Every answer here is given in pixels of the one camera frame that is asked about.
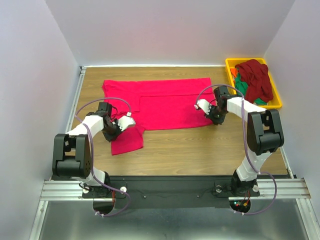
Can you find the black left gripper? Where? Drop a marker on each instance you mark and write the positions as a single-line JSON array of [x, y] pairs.
[[110, 138]]

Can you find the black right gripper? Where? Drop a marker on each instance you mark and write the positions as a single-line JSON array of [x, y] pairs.
[[218, 121]]

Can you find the pink t shirt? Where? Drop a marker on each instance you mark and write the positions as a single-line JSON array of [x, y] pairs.
[[156, 105]]

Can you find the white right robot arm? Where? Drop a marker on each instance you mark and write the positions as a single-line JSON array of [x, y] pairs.
[[262, 133]]

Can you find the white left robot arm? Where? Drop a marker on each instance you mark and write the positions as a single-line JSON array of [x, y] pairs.
[[92, 124]]

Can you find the green t shirt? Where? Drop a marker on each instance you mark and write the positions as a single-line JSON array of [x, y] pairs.
[[243, 87]]

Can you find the orange t shirt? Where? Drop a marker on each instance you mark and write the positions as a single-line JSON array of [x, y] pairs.
[[234, 72]]

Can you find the dark red t shirt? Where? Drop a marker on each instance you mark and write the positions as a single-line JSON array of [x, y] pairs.
[[255, 74]]

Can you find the yellow plastic bin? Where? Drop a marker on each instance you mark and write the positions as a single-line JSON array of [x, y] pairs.
[[276, 103]]

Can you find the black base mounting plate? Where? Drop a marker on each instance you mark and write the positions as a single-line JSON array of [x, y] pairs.
[[171, 192]]

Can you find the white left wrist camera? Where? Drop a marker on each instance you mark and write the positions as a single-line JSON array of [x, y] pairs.
[[126, 121]]

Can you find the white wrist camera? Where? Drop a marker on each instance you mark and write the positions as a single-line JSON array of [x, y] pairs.
[[126, 121], [204, 105]]

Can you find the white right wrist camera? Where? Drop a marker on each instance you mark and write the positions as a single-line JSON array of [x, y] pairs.
[[204, 105]]

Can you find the aluminium right side rail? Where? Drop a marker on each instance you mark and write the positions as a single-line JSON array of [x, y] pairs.
[[287, 164]]

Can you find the aluminium front rail frame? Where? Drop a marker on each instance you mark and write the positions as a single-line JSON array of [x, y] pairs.
[[282, 211]]

